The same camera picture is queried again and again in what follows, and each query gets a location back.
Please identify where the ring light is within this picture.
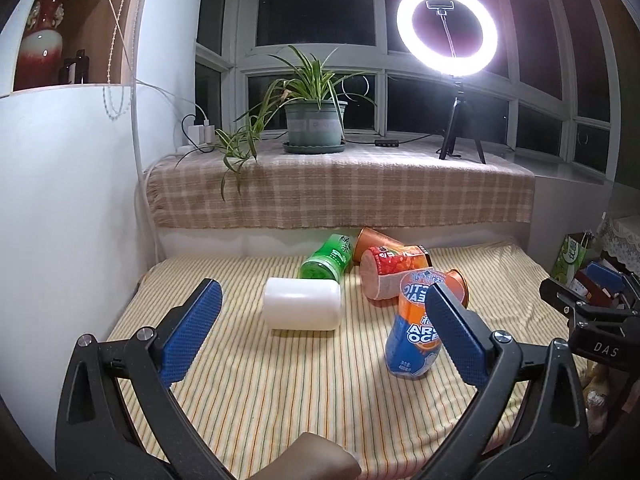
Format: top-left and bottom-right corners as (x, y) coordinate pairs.
(396, 0), (500, 81)

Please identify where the red and white vase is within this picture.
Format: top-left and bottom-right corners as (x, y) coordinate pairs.
(13, 0), (76, 92)

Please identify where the black tripod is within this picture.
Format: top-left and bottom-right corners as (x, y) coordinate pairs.
(438, 79), (487, 165)

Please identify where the green pot saucer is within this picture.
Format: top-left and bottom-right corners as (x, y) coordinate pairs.
(282, 141), (347, 155)

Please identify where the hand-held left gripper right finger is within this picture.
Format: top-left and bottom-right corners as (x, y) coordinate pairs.
(400, 281), (592, 480)

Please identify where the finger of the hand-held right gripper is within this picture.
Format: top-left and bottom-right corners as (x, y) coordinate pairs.
(586, 261), (640, 306)
(539, 277), (640, 320)

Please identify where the white window frame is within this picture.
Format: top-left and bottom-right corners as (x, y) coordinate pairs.
(194, 0), (617, 182)

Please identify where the person's right hand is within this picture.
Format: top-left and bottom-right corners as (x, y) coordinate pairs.
(581, 360), (617, 437)

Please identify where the green flower pot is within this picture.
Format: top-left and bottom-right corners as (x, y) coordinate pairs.
(284, 100), (349, 148)

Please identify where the black bottle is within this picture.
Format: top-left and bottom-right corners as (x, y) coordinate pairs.
(58, 48), (91, 85)

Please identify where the plain orange cup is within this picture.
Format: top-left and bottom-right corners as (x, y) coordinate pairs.
(352, 227), (398, 264)

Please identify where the beige plaid cloth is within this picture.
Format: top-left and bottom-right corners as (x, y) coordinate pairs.
(144, 151), (536, 232)

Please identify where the white cup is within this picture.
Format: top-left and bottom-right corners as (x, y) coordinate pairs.
(263, 276), (343, 332)

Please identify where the white bead cord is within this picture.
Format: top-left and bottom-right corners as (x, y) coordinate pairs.
(102, 0), (139, 121)

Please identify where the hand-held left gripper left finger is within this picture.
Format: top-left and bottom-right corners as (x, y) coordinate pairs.
(55, 278), (227, 480)

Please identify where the green paper box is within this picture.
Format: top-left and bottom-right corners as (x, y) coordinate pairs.
(550, 233), (594, 287)

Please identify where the white lace cloth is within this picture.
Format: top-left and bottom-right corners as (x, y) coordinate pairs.
(597, 214), (640, 277)

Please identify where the yellow striped bed sheet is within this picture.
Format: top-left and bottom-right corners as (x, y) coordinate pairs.
(106, 239), (587, 480)

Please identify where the spider plant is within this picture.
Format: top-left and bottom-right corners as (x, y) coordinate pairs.
(214, 44), (378, 202)

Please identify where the phone holder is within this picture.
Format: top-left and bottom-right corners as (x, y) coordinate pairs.
(425, 0), (458, 61)

